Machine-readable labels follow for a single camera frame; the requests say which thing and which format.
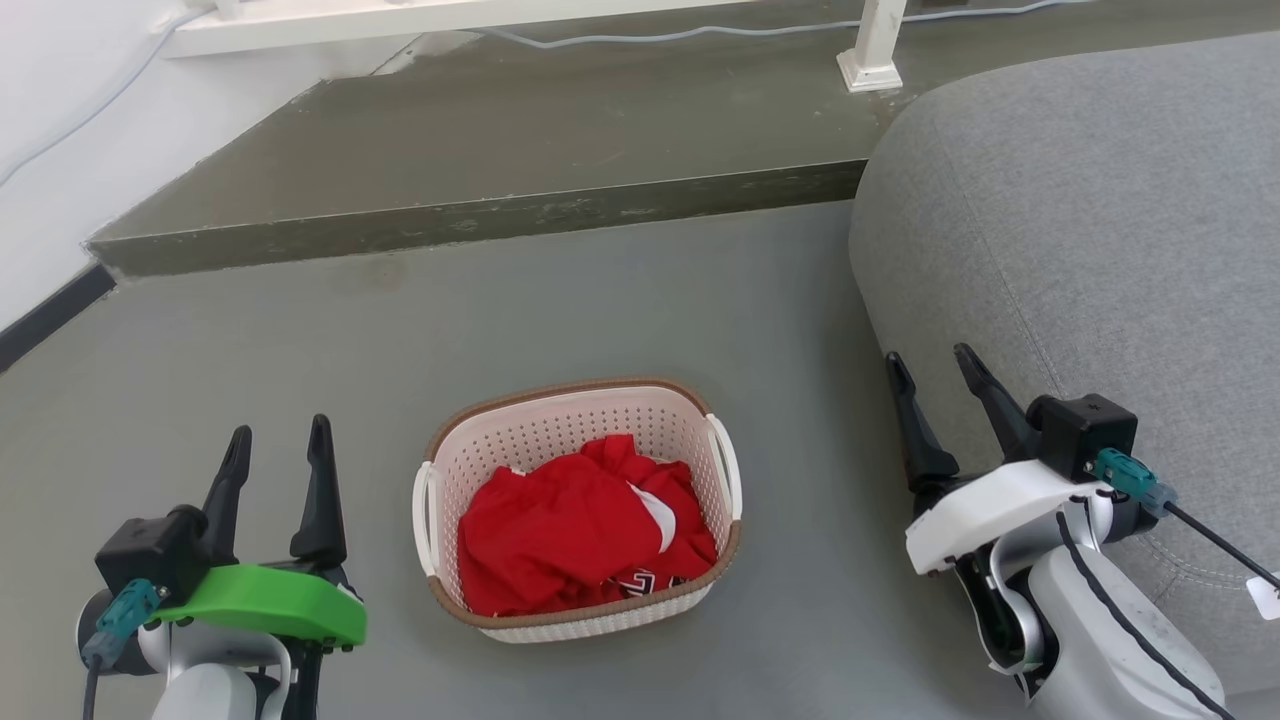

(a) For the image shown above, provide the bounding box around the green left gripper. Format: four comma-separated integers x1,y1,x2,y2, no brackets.
150,415,368,651

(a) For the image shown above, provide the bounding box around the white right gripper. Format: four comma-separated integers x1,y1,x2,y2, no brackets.
885,343,1111,576

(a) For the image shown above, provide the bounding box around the white perforated plastic laundry basket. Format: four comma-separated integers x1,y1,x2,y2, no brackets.
412,377,743,643

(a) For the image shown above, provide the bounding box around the grey fabric sofa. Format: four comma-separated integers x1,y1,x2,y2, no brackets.
848,30,1280,696

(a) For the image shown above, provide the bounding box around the red garment with white print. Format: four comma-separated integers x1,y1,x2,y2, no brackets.
457,434,719,618

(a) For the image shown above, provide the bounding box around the black baseboard strip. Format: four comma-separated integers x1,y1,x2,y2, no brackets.
0,262,118,376

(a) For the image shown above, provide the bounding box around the white wooden railing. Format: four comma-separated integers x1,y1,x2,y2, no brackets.
160,0,911,94

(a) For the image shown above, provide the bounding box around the teal right camera connector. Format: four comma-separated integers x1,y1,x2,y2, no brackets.
1093,448,1179,519

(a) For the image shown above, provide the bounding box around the teal camera connector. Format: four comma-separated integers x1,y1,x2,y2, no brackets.
80,578,166,669
1093,448,1179,519

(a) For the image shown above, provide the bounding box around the teal left camera connector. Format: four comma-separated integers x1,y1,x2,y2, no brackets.
80,578,166,669

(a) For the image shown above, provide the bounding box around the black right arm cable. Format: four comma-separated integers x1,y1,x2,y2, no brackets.
1055,510,1236,720

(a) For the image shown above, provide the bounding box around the black right camera cable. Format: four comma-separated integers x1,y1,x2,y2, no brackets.
1165,500,1280,591

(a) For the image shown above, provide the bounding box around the thin grey cable on wall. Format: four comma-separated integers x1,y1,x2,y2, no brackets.
0,5,216,191

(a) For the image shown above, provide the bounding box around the grey cable on floor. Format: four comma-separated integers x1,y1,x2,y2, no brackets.
470,0,1061,49

